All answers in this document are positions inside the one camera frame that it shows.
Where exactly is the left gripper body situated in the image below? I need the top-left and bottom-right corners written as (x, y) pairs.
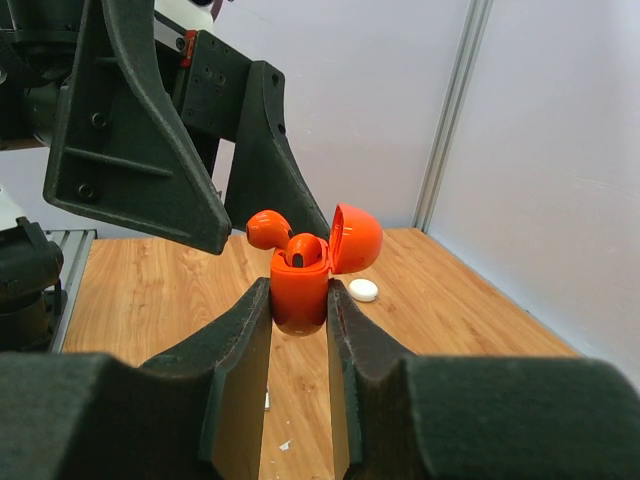
top-left (155, 21), bottom-right (252, 174)

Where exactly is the white round case far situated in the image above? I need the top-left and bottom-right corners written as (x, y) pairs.
top-left (348, 278), bottom-right (379, 303)

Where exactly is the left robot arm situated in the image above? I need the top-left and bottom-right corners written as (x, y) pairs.
top-left (1, 1), bottom-right (329, 254)

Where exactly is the white earbud near left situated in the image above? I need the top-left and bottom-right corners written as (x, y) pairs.
top-left (264, 383), bottom-right (271, 411)

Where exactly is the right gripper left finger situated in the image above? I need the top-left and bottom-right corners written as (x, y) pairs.
top-left (1, 278), bottom-right (272, 479)

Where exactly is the orange round case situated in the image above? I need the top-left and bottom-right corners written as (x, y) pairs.
top-left (270, 204), bottom-right (383, 337)

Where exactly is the orange earbud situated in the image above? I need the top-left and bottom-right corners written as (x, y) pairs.
top-left (285, 233), bottom-right (323, 268)
top-left (245, 210), bottom-right (293, 250)

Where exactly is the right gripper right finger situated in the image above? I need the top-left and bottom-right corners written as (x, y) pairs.
top-left (326, 280), bottom-right (639, 479)

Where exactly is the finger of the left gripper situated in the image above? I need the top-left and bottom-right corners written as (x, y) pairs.
top-left (43, 1), bottom-right (231, 255)
top-left (224, 61), bottom-right (330, 239)

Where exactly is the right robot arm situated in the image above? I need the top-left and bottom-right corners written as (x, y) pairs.
top-left (1, 195), bottom-right (639, 479)

